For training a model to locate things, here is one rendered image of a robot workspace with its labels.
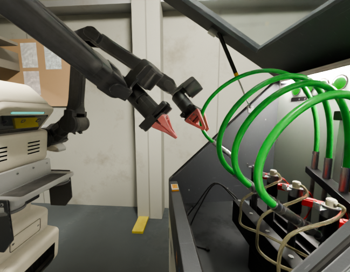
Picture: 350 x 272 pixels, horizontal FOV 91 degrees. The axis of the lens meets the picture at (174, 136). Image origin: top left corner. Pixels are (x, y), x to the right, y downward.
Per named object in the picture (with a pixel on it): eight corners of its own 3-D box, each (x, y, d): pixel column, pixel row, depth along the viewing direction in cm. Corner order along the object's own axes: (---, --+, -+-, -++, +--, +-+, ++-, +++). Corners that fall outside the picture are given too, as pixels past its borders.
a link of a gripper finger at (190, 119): (216, 124, 66) (201, 109, 71) (208, 121, 61) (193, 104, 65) (204, 137, 69) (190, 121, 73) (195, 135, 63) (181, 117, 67)
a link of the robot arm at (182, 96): (173, 102, 77) (168, 95, 72) (185, 92, 76) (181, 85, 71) (182, 112, 74) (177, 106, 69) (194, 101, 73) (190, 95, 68)
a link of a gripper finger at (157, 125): (187, 127, 47) (163, 102, 47) (168, 145, 48) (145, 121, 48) (189, 126, 53) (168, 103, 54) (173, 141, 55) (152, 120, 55)
